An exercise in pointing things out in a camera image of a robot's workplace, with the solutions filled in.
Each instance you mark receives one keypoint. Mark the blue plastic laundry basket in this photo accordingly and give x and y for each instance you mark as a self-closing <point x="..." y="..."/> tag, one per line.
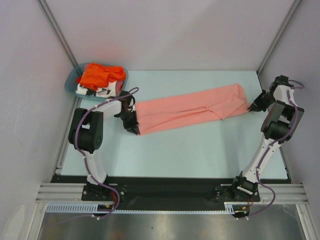
<point x="71" y="83"/>

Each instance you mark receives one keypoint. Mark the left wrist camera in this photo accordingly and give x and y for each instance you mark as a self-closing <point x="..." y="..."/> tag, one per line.
<point x="128" y="102"/>

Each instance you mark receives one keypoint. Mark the salmon pink t shirt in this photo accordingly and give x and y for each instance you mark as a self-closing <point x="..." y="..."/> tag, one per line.
<point x="179" y="111"/>

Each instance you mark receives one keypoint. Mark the blue slotted cable duct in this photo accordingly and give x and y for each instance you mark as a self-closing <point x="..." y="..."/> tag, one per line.
<point x="86" y="208"/>

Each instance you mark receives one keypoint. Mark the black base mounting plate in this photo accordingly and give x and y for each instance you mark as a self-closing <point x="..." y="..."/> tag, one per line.
<point x="161" y="193"/>

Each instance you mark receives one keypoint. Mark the white t shirt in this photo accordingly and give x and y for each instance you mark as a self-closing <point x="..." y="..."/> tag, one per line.
<point x="103" y="92"/>

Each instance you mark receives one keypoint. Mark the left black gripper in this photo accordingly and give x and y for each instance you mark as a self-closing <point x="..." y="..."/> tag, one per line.
<point x="129" y="127"/>

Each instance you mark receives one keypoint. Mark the orange t shirt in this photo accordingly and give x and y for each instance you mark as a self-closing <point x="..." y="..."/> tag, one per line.
<point x="100" y="76"/>

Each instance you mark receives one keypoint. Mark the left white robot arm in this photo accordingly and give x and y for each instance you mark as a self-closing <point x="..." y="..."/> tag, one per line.
<point x="87" y="127"/>

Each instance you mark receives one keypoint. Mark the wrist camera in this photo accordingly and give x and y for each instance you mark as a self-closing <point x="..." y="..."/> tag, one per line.
<point x="128" y="102"/>
<point x="279" y="81"/>

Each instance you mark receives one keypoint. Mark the red garment in basket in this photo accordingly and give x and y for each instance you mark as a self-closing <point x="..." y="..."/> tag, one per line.
<point x="119" y="85"/>

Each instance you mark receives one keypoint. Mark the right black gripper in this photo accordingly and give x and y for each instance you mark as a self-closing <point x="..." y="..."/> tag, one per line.
<point x="257" y="104"/>

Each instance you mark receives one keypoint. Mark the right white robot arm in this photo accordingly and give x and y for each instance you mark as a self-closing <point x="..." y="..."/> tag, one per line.
<point x="278" y="127"/>

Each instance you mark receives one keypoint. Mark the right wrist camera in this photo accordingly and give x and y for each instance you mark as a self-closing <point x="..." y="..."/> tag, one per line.
<point x="279" y="81"/>

